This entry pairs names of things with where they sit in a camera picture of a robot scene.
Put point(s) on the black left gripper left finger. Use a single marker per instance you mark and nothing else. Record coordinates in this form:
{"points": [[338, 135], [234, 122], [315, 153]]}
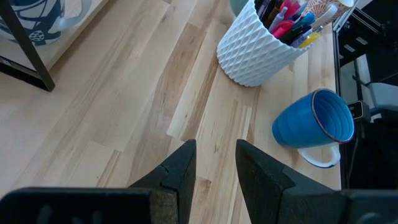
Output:
{"points": [[175, 193]]}

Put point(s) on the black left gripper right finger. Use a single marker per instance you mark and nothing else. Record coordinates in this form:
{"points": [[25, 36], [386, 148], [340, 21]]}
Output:
{"points": [[270, 193]]}

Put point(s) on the green mug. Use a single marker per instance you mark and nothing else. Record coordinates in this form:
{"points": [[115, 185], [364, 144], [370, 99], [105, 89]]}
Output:
{"points": [[239, 4]]}

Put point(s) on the cream mug orange pattern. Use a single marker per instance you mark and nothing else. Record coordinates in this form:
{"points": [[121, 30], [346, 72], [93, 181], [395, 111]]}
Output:
{"points": [[323, 9]]}

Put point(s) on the white mug blue pattern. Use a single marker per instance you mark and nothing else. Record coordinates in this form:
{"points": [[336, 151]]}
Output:
{"points": [[40, 18]]}

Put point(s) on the small black device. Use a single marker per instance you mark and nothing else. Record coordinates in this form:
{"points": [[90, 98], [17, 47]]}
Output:
{"points": [[359, 110]]}

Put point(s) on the white textured pen holder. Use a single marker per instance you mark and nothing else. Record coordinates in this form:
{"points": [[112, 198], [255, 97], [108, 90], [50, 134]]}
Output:
{"points": [[248, 53]]}

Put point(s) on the grey chair seat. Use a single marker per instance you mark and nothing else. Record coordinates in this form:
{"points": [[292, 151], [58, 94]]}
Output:
{"points": [[384, 98]]}

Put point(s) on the purple pen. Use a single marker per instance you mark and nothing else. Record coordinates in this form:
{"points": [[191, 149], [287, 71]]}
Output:
{"points": [[301, 39]]}

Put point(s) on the yellow highlighter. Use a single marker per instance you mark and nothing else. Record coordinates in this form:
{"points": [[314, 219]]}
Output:
{"points": [[309, 40]]}

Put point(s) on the pink marker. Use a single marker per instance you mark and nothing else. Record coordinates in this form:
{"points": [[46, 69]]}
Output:
{"points": [[283, 28]]}

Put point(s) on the teal pen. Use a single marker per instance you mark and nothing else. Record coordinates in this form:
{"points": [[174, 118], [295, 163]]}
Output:
{"points": [[303, 20]]}

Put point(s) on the lavender pen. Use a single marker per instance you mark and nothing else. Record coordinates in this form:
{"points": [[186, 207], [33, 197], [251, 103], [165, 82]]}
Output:
{"points": [[278, 17]]}

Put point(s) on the white pen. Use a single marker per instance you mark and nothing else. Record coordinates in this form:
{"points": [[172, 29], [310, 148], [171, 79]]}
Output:
{"points": [[323, 15]]}

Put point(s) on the black pen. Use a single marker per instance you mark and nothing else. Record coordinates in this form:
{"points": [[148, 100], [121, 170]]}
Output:
{"points": [[264, 7]]}

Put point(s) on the red marker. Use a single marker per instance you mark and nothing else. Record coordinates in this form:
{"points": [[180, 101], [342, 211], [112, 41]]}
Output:
{"points": [[290, 6]]}

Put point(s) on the black metal shelf leg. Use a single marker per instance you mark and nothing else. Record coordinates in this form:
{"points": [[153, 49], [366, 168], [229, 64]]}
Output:
{"points": [[31, 53]]}

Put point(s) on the silver metal bracket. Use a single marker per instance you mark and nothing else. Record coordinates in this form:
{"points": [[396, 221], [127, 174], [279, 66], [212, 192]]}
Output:
{"points": [[345, 15]]}

